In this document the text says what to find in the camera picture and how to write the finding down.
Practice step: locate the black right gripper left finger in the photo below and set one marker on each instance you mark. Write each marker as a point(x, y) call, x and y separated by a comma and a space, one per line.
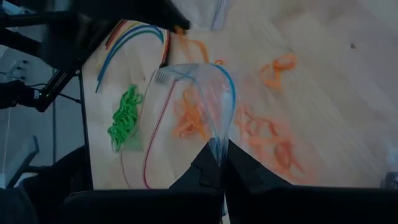
point(192, 205)

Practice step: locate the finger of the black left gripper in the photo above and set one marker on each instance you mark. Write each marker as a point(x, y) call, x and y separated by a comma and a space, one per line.
point(152, 12)

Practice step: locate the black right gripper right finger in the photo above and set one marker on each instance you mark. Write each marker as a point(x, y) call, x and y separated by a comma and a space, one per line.
point(264, 205)

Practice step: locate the orange rubber band pile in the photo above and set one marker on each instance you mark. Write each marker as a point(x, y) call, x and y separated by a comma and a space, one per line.
point(189, 121)

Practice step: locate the green rubber band pile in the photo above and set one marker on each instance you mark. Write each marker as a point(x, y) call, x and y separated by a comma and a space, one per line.
point(124, 118)

